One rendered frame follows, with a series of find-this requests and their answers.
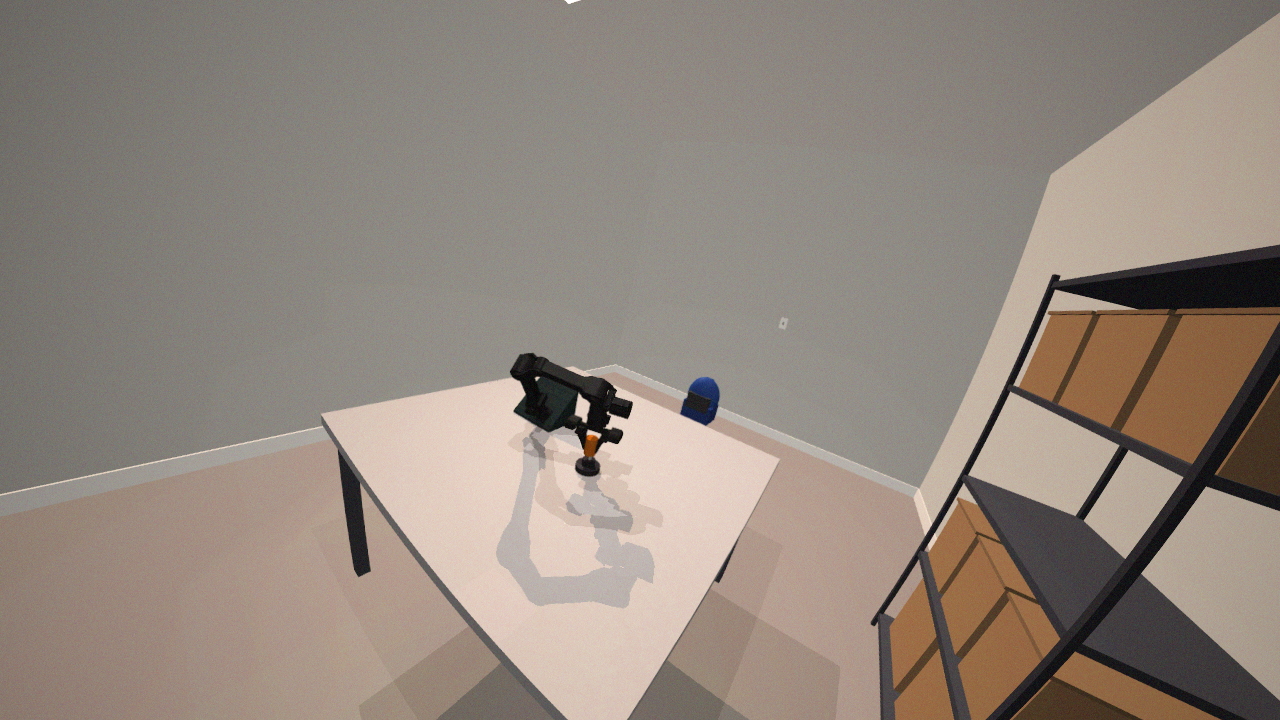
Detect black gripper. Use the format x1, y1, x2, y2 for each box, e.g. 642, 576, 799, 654
564, 410, 623, 454

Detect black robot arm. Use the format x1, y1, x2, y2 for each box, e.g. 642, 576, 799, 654
509, 354, 634, 423

